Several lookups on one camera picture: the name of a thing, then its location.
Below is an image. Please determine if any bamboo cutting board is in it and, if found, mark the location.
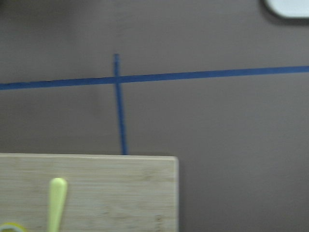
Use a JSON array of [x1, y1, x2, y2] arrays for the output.
[[0, 153, 179, 232]]

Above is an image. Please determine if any yellow plastic knife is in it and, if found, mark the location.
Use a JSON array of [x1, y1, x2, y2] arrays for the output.
[[47, 177, 68, 232]]

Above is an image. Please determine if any white rabbit tray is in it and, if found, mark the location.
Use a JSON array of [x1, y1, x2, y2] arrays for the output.
[[264, 0, 309, 19]]

